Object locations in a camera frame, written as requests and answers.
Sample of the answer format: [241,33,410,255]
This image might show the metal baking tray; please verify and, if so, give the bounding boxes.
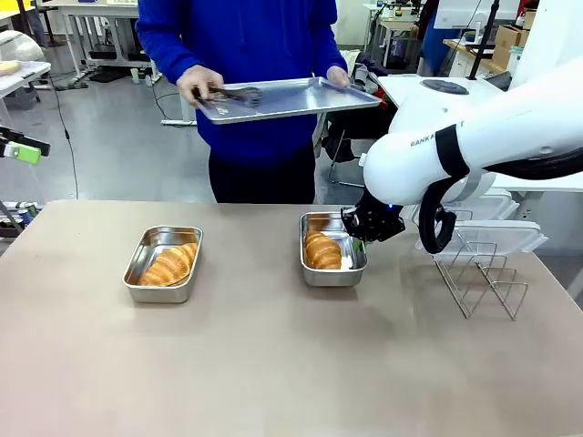
[195,76,383,126]

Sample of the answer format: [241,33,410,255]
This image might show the person in blue sweater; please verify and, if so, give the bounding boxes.
[135,0,350,205]

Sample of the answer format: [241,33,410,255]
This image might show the person's right hand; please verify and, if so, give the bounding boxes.
[176,64,227,109]

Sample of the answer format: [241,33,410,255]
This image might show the person's left hand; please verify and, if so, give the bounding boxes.
[326,66,352,90]

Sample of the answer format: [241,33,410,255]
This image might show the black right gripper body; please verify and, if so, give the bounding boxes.
[350,196,405,244]

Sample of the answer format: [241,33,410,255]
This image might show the metal serving tongs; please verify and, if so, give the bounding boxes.
[193,85,264,109]

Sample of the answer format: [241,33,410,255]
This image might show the clear plastic dome cover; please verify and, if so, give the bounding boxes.
[0,29,48,64]

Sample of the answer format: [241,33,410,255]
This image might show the person's left forearm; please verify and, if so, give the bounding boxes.
[313,26,350,74]

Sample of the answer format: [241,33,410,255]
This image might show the long white lab desk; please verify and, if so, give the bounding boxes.
[58,0,142,79]

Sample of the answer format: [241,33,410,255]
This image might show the person's right forearm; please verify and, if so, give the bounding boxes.
[136,22,201,86]

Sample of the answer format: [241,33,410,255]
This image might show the brown cardboard box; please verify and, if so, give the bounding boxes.
[493,25,530,69]

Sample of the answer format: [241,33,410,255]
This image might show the black right arm cable sleeve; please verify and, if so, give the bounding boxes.
[417,145,583,256]

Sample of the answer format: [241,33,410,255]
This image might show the metal wire lid rack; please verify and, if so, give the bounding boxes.
[432,240,530,322]

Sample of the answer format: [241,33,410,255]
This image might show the wooden shelf bench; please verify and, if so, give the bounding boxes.
[444,38,509,74]

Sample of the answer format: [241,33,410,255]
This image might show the black slanted stand pole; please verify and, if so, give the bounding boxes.
[468,0,501,82]

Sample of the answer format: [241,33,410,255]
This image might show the golden croissant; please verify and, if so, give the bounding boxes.
[303,229,343,270]
[138,242,199,287]

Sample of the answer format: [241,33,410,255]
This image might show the white table with dome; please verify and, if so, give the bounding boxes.
[0,60,52,99]

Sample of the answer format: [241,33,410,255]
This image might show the clear plastic container lid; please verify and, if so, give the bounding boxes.
[412,190,520,229]
[416,220,550,256]

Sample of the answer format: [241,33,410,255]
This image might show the rectangular steel container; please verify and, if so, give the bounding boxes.
[121,225,204,304]
[299,211,369,288]

